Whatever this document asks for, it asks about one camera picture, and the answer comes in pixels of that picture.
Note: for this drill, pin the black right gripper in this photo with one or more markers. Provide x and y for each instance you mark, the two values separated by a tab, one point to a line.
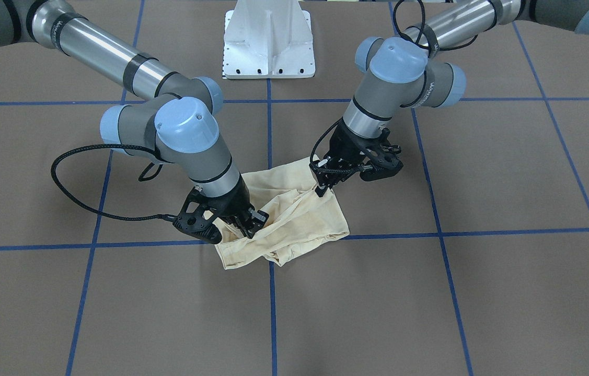
233	202

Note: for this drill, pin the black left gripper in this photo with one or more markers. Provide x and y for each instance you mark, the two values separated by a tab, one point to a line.
343	143

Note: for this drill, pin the cream long-sleeve graphic shirt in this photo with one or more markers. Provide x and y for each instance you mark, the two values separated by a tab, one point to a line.
299	221

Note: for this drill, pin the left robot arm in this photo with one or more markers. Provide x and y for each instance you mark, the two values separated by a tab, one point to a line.
402	72

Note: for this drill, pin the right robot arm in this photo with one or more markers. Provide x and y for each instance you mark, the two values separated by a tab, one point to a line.
174	124

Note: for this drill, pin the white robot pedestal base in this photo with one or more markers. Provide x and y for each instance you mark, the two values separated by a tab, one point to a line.
268	39

